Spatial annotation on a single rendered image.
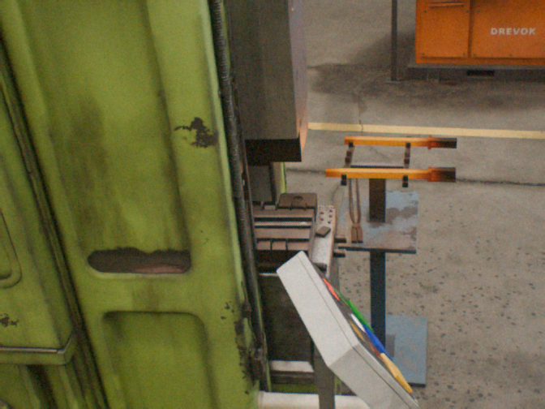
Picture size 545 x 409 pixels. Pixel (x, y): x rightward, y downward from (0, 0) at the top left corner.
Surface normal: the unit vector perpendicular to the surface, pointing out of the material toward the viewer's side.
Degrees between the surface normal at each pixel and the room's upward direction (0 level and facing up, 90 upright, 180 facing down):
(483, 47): 90
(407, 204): 0
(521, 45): 90
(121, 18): 89
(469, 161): 0
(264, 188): 90
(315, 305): 30
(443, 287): 0
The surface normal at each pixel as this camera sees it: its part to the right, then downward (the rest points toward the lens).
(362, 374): 0.30, 0.49
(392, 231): -0.08, -0.84
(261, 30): -0.13, 0.54
